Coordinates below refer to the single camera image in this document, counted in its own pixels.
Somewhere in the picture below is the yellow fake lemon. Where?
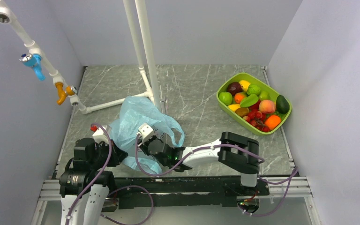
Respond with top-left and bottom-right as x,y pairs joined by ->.
239,80 -> 251,92

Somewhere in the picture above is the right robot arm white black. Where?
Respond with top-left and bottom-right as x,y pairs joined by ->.
135,132 -> 264,195

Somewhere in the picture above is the green plastic fruit tray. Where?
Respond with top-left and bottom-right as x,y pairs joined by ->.
216,73 -> 292,135

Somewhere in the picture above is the white PVC pipe stand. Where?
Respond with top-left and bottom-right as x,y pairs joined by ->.
71,0 -> 166,113

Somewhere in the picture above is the small orange fake fruit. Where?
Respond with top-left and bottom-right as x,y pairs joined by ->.
234,92 -> 247,104

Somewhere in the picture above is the orange tap valve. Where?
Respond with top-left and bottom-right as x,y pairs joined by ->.
55,82 -> 77,105

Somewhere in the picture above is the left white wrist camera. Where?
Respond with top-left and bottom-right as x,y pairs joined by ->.
90,125 -> 110,145

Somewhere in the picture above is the red fake apple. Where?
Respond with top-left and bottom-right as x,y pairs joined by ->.
249,100 -> 261,111

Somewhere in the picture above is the dark purple fake plum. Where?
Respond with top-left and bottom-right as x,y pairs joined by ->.
226,82 -> 243,97

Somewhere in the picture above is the dark green fake avocado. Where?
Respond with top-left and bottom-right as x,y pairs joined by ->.
276,95 -> 290,114

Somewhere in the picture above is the orange fake tangerine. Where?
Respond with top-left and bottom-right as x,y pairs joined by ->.
264,115 -> 282,131

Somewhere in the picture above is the red fake cherry bunch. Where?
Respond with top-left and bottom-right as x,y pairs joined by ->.
243,109 -> 270,133

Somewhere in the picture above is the blue tap valve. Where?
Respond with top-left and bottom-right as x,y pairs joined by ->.
19,52 -> 45,81

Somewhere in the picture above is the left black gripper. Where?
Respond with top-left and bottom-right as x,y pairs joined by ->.
90,138 -> 128,170

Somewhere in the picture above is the fake peach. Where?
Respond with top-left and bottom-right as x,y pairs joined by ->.
258,100 -> 276,114

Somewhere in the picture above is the light blue plastic bag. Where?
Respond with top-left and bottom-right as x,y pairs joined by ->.
109,96 -> 185,171

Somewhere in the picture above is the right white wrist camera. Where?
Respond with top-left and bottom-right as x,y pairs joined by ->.
136,123 -> 155,144

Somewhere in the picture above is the light green fake lime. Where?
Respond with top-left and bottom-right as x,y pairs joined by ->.
258,90 -> 270,101

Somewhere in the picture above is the yellow fake mango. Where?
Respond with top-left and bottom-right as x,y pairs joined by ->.
228,104 -> 250,118

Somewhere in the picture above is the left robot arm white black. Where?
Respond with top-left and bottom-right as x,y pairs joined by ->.
59,138 -> 128,225

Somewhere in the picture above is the green fake apple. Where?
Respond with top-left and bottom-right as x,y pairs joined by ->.
218,92 -> 233,106

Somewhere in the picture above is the white pipe with taps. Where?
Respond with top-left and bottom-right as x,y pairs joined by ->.
0,0 -> 82,107

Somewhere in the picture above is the bumpy green fake fruit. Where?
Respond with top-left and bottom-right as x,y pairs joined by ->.
246,84 -> 262,96

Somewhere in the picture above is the green fake pear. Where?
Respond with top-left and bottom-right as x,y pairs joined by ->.
240,95 -> 259,107

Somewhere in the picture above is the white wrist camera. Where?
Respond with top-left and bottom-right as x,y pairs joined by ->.
136,123 -> 155,144
90,125 -> 110,145

